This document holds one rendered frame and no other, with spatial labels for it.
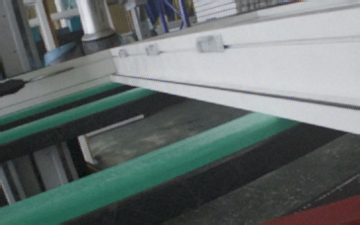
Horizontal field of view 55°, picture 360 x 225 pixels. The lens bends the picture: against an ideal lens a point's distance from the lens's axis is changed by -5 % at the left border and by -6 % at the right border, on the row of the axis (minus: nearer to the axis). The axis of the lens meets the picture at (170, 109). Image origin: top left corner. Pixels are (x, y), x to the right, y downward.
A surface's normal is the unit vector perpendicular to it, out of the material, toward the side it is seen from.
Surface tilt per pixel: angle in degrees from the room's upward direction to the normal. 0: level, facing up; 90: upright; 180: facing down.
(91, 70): 90
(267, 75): 90
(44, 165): 90
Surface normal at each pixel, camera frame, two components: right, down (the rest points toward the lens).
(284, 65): -0.90, 0.31
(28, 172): 0.54, 0.05
